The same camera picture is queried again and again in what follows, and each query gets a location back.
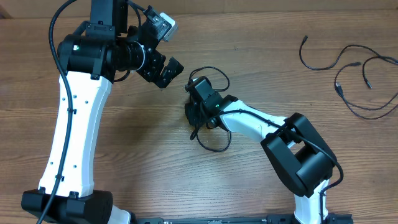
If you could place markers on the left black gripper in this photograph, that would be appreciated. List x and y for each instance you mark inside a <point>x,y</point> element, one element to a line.
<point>168,73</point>

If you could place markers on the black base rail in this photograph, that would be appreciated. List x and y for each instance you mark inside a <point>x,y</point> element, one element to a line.
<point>270,219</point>

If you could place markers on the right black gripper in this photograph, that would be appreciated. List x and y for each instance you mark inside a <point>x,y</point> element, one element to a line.
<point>196,120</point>

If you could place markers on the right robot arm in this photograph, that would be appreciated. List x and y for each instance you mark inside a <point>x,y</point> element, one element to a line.
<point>300,157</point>

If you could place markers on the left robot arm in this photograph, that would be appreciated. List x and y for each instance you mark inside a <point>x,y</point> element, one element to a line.
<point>119,36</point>

